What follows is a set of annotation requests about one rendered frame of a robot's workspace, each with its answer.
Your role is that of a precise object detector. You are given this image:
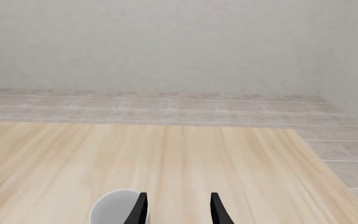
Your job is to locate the white mug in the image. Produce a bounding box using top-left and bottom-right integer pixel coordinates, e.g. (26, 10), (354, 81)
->
(88, 189), (151, 224)

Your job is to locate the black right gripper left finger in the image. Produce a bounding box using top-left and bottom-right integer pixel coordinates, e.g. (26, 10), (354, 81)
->
(124, 192), (149, 224)

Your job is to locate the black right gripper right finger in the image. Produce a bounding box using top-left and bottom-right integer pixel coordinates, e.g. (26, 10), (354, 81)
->
(210, 192), (235, 224)

